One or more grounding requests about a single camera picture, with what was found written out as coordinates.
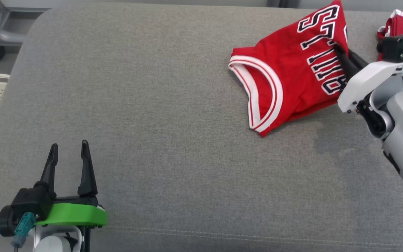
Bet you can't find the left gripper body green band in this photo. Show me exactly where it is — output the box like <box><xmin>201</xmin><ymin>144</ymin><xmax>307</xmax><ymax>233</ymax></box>
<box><xmin>35</xmin><ymin>194</ymin><xmax>108</xmax><ymax>228</ymax></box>

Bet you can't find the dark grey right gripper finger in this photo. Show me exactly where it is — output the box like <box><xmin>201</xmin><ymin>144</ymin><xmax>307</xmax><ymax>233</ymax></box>
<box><xmin>334</xmin><ymin>44</ymin><xmax>354</xmax><ymax>79</ymax></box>
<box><xmin>348</xmin><ymin>50</ymin><xmax>369</xmax><ymax>72</ymax></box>

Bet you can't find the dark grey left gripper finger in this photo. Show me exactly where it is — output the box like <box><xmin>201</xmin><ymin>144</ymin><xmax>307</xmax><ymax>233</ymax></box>
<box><xmin>34</xmin><ymin>143</ymin><xmax>58</xmax><ymax>197</ymax></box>
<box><xmin>77</xmin><ymin>140</ymin><xmax>98</xmax><ymax>196</ymax></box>

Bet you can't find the red jersey white trim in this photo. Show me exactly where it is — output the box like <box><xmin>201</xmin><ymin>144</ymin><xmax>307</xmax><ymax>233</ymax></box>
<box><xmin>228</xmin><ymin>0</ymin><xmax>349</xmax><ymax>137</ymax></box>

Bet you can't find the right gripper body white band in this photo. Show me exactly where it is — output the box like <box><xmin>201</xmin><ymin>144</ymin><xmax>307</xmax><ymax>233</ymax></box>
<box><xmin>337</xmin><ymin>60</ymin><xmax>403</xmax><ymax>113</ymax></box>

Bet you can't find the grey metal cart frame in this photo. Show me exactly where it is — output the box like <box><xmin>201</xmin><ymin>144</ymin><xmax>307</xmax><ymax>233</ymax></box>
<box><xmin>0</xmin><ymin>0</ymin><xmax>51</xmax><ymax>79</ymax></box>

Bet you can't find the red shorts number 23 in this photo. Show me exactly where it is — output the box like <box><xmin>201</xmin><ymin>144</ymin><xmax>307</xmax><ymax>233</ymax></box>
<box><xmin>377</xmin><ymin>9</ymin><xmax>403</xmax><ymax>70</ymax></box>

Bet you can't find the grey fabric sofa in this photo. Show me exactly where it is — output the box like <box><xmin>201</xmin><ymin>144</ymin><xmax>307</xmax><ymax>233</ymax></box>
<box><xmin>0</xmin><ymin>2</ymin><xmax>403</xmax><ymax>252</ymax></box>

